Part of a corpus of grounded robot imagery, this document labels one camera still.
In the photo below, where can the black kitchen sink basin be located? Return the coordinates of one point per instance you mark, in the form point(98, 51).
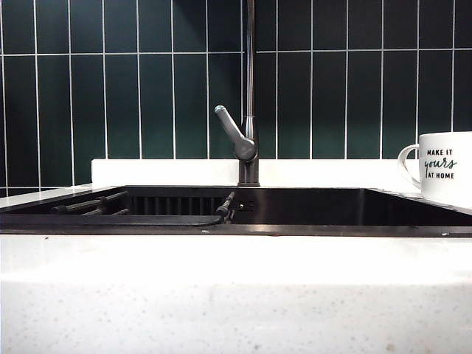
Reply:
point(332, 210)

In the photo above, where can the black sink drying rack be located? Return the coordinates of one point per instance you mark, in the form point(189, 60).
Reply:
point(92, 204)

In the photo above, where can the white Starbucks ceramic mug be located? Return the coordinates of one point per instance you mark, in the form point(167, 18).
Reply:
point(442, 166)

